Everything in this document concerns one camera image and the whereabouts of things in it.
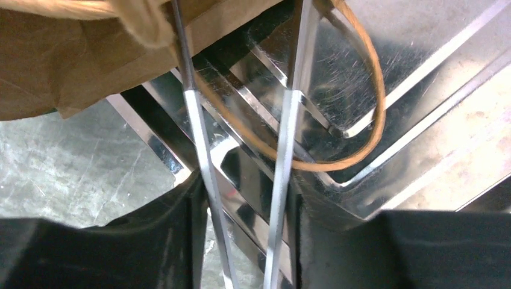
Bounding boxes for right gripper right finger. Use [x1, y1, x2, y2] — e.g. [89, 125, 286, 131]
[294, 179, 510, 288]

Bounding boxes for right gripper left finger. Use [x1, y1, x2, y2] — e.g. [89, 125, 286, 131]
[1, 172, 207, 288]

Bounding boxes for metal tongs white handles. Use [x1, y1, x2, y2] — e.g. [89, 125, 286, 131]
[172, 1, 313, 288]

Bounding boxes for green paper bag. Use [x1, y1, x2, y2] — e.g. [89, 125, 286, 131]
[1, 1, 386, 172]

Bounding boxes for metal tray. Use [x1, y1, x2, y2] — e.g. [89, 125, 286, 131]
[105, 0, 511, 289]

